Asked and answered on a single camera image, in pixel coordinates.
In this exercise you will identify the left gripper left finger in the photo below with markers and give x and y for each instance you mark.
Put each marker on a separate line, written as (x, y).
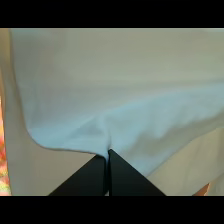
(90, 181)

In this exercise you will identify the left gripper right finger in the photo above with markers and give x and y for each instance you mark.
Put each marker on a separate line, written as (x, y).
(126, 181)

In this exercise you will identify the white T-shirt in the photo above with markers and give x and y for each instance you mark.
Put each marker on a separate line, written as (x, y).
(116, 86)

